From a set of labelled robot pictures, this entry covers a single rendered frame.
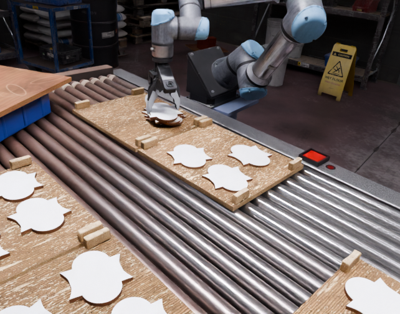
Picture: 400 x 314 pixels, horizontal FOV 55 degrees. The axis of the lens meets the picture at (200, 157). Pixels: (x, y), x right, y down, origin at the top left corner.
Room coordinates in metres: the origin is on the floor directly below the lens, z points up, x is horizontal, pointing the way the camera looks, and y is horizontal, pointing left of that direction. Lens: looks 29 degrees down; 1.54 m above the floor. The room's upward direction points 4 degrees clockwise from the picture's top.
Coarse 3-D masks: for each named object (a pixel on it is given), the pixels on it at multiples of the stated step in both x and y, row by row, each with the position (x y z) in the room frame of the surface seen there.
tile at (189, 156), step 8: (168, 152) 1.09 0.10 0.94; (176, 152) 1.09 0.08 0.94; (184, 152) 1.10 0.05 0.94; (192, 152) 1.10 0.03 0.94; (200, 152) 1.10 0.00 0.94; (176, 160) 1.04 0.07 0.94; (184, 160) 1.04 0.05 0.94; (192, 160) 1.05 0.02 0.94; (200, 160) 1.05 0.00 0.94; (208, 160) 1.06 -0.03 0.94; (192, 168) 1.01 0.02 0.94
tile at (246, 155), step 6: (234, 150) 1.13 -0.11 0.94; (240, 150) 1.14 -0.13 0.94; (246, 150) 1.14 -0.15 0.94; (252, 150) 1.14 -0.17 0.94; (258, 150) 1.15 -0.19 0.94; (228, 156) 1.10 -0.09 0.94; (234, 156) 1.09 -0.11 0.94; (240, 156) 1.09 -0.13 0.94; (246, 156) 1.10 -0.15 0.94; (252, 156) 1.10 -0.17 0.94; (258, 156) 1.10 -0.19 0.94; (264, 156) 1.10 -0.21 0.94; (270, 156) 1.12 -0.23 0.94; (240, 162) 1.07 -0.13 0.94; (246, 162) 1.06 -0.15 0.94; (252, 162) 1.06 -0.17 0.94; (258, 162) 1.06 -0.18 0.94; (264, 162) 1.07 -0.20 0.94
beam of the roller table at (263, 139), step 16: (128, 80) 1.85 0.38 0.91; (144, 80) 1.86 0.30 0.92; (160, 96) 1.67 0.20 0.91; (192, 112) 1.52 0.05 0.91; (208, 112) 1.51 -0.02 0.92; (240, 128) 1.37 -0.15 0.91; (272, 144) 1.26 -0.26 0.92; (288, 144) 1.27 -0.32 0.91; (336, 176) 1.06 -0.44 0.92; (352, 176) 1.07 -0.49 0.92; (368, 192) 0.98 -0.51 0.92; (384, 192) 0.99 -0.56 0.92
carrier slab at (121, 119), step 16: (128, 96) 1.58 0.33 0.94; (144, 96) 1.59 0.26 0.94; (80, 112) 1.37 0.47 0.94; (96, 112) 1.38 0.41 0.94; (112, 112) 1.39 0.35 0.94; (128, 112) 1.40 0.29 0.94; (112, 128) 1.25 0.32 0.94; (128, 128) 1.26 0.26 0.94; (144, 128) 1.27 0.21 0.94; (160, 128) 1.28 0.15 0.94; (176, 128) 1.29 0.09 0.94; (192, 128) 1.30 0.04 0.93; (128, 144) 1.14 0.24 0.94
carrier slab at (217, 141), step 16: (208, 128) 1.31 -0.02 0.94; (160, 144) 1.15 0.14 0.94; (176, 144) 1.16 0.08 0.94; (192, 144) 1.17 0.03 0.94; (208, 144) 1.18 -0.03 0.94; (224, 144) 1.19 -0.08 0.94; (240, 144) 1.20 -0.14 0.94; (256, 144) 1.21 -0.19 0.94; (160, 160) 1.05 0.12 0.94; (224, 160) 1.08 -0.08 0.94; (272, 160) 1.10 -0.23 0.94; (288, 160) 1.11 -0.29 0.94; (176, 176) 0.98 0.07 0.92; (192, 176) 0.97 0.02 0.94; (256, 176) 0.99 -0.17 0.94; (272, 176) 1.00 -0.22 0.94; (288, 176) 1.02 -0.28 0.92; (208, 192) 0.89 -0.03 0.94; (224, 192) 0.90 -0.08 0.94; (256, 192) 0.91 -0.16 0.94
